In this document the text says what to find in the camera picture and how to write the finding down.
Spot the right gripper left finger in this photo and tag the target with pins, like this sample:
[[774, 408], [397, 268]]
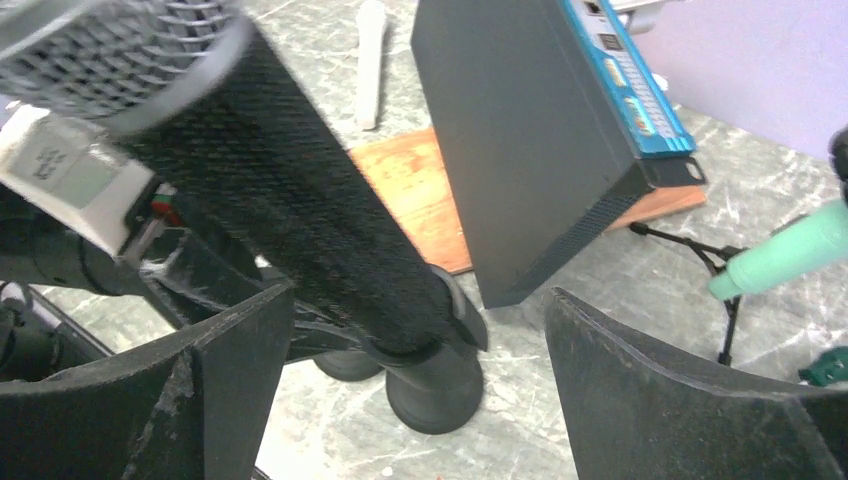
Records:
[[190, 405]]

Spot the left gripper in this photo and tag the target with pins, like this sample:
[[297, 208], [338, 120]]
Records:
[[197, 269]]

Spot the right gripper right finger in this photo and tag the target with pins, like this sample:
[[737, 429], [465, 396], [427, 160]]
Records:
[[636, 407]]

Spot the black sparkly microphone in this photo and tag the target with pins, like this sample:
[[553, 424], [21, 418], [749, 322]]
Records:
[[195, 91]]

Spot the white microphone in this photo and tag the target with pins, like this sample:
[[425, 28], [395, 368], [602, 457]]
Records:
[[371, 21]]

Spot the black round-base mic stand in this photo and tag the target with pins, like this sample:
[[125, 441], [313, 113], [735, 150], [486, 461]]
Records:
[[347, 366]]

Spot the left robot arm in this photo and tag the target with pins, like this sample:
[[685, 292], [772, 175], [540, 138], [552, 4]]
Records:
[[37, 249]]

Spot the mint green microphone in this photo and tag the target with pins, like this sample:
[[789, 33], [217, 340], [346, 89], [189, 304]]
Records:
[[815, 241]]

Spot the wooden board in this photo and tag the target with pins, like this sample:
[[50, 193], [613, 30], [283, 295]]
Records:
[[407, 172]]

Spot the black tripod shock-mount stand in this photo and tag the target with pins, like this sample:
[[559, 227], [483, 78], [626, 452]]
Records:
[[715, 258]]

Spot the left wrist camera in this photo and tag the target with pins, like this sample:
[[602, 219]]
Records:
[[66, 168]]

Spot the dark rack network switch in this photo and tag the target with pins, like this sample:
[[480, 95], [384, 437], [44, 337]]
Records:
[[550, 125]]

